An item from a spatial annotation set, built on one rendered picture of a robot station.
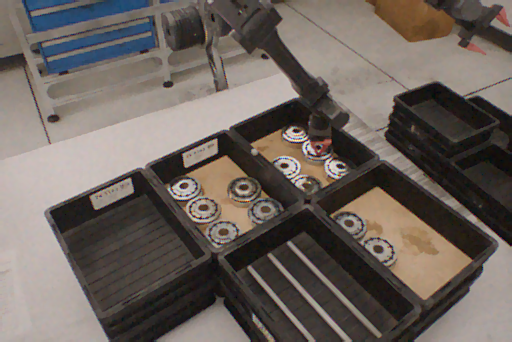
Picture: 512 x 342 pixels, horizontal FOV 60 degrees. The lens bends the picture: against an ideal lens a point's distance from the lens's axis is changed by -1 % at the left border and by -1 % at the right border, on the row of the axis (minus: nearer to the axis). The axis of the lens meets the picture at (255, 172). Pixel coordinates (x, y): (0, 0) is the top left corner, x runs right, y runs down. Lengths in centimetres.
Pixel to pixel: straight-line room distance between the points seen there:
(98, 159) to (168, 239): 60
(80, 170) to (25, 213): 25
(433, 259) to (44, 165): 138
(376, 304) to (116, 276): 67
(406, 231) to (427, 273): 14
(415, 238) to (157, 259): 72
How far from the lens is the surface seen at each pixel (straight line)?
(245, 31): 100
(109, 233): 136
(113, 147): 183
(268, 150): 153
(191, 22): 211
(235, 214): 133
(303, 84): 123
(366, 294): 121
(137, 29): 317
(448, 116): 244
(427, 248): 134
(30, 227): 164
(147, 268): 125
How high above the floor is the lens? 184
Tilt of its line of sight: 44 degrees down
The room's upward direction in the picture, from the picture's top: straight up
